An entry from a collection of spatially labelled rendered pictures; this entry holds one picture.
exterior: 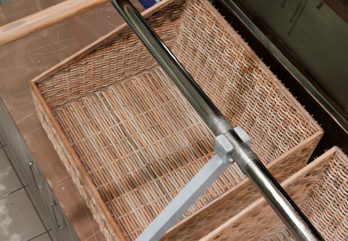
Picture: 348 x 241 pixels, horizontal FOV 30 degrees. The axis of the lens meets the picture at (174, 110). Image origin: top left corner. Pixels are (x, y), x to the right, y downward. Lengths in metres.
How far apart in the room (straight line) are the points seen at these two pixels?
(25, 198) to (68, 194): 0.71
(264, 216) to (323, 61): 0.35
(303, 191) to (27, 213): 1.12
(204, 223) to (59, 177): 0.42
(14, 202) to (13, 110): 0.59
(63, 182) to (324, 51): 0.72
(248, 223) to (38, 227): 1.02
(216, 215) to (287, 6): 0.47
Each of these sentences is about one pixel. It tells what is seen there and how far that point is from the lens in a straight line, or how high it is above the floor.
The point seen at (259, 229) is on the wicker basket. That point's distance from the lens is 1.48.
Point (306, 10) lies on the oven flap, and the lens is 1.37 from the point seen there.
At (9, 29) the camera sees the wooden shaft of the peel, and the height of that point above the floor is 1.20.
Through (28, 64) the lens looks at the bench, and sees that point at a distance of 1.90.
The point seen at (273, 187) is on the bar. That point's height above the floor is 1.17.
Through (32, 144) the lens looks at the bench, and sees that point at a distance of 1.72.
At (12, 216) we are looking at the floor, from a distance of 2.30.
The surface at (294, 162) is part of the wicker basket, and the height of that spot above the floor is 0.77.
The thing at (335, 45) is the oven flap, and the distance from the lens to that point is 1.33.
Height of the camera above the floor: 1.96
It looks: 52 degrees down
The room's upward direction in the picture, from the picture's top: 1 degrees clockwise
